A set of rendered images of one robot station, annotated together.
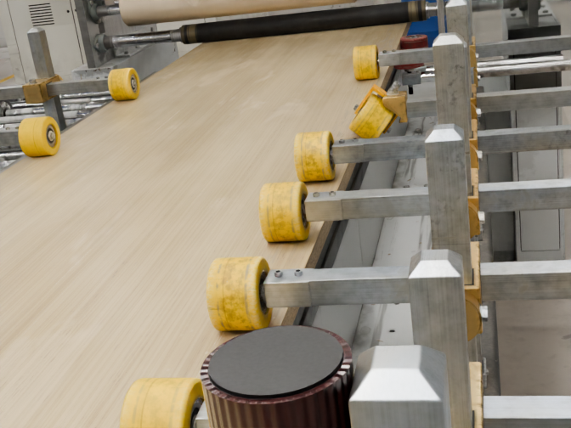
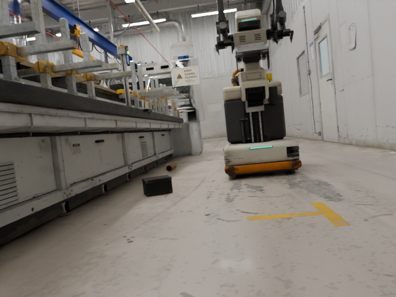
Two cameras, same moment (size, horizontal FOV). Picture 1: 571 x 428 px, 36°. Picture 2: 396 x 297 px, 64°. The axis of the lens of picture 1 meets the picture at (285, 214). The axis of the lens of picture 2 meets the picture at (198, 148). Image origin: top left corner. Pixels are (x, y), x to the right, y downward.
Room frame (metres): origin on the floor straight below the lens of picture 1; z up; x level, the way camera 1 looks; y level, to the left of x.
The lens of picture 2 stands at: (-3.01, -0.07, 0.43)
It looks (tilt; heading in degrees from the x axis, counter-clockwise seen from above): 3 degrees down; 352
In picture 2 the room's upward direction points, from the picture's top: 6 degrees counter-clockwise
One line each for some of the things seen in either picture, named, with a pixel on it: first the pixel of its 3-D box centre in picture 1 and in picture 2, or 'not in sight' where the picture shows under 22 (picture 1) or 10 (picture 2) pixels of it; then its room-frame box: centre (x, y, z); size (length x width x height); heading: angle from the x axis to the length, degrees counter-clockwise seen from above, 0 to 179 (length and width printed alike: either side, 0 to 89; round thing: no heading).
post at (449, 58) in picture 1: (460, 224); (158, 96); (1.02, -0.22, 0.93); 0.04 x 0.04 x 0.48; 76
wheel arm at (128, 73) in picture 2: not in sight; (98, 77); (-0.89, 0.21, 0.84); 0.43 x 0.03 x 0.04; 76
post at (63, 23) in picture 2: not in sight; (68, 62); (-1.16, 0.33, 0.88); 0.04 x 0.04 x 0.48; 76
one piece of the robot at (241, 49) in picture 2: not in sight; (251, 56); (-0.48, -0.96, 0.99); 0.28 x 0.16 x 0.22; 76
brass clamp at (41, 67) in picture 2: not in sight; (46, 69); (-1.39, 0.38, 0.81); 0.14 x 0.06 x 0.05; 166
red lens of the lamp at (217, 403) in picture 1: (279, 385); not in sight; (0.30, 0.01, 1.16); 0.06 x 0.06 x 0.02
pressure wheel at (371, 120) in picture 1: (372, 118); not in sight; (1.58, -0.18, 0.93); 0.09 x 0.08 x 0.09; 76
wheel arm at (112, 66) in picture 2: not in sight; (81, 71); (-1.14, 0.27, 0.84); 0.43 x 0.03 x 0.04; 76
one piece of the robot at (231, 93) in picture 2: not in sight; (253, 109); (-0.11, -1.05, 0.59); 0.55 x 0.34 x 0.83; 76
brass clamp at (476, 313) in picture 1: (455, 290); not in sight; (0.80, -0.16, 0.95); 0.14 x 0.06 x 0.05; 166
